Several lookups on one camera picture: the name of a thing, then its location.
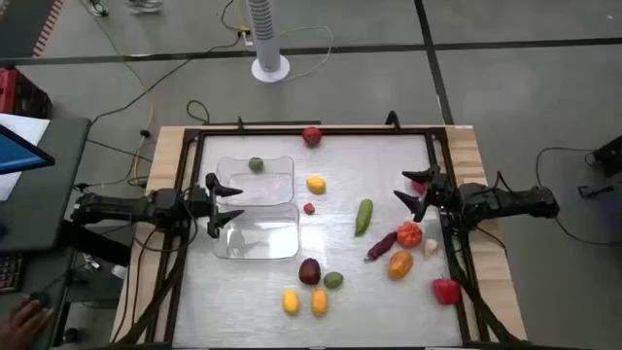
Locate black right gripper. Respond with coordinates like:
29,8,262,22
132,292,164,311
393,164,464,224

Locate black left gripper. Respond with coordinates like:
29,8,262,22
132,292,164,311
187,172,246,240

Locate green cucumber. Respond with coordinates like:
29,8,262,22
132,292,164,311
354,197,375,238

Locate dark red chili pepper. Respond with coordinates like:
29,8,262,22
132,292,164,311
363,230,398,263

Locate orange bell pepper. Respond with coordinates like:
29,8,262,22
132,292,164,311
387,249,415,281

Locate yellow lemon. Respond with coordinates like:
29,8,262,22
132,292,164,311
306,175,328,195

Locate red bell pepper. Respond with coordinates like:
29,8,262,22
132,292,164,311
432,277,462,307

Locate dark red mango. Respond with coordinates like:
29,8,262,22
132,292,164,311
297,257,323,287

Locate red round fruit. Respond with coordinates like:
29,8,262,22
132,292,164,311
301,125,324,149

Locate yellow oval fruit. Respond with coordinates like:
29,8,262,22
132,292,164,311
282,289,300,317

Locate orange-yellow oval fruit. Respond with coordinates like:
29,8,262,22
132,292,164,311
310,287,329,319

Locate clear plastic basket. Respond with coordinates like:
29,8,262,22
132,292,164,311
212,202,301,261
215,155,295,206

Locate dark grey desk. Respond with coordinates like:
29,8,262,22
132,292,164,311
0,114,132,350

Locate white tower fan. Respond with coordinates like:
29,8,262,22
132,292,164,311
246,0,292,84

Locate black device on floor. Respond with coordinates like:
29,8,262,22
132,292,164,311
577,134,622,199

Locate black computer mouse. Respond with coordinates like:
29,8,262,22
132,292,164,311
27,290,52,310

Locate white paper sheet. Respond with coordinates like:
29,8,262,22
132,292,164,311
0,112,52,202

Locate computer keyboard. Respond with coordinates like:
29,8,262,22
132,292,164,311
0,252,24,296

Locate person's hand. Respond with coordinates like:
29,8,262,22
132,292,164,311
0,298,54,350

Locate red crate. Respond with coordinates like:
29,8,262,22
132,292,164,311
0,67,53,121

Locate dark striped-edge floor mat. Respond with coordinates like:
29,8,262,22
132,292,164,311
0,0,65,59

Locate looped black cable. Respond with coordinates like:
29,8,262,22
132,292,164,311
186,99,211,125

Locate yellow cable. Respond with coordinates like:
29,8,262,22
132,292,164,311
77,0,156,189

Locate thin black cable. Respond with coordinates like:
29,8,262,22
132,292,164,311
536,145,622,247

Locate long black floor cable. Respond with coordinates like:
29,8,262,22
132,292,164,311
89,0,244,128

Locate white fan cable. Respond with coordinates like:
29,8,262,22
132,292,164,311
242,24,335,83

